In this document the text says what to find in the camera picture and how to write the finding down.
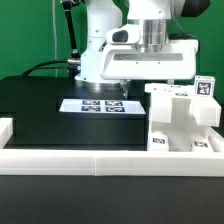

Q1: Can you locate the white short tagged block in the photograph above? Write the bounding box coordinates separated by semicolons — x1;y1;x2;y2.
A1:
149;133;169;151

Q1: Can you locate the black cable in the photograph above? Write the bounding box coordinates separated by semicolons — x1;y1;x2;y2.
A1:
21;59;81;78

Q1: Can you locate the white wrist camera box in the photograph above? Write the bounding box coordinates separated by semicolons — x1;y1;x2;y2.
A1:
106;24;140;45

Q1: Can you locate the white chair seat part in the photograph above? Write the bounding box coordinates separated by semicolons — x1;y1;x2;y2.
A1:
147;93;211;152

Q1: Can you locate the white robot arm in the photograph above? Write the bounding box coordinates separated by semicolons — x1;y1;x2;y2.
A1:
75;0;211;90

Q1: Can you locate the white tagged flat board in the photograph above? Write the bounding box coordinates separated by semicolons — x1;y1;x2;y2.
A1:
59;99;145;115

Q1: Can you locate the white fence frame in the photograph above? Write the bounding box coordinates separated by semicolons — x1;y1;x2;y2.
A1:
0;118;224;177

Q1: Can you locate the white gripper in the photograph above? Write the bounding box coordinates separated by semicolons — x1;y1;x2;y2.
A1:
100;39;198;98

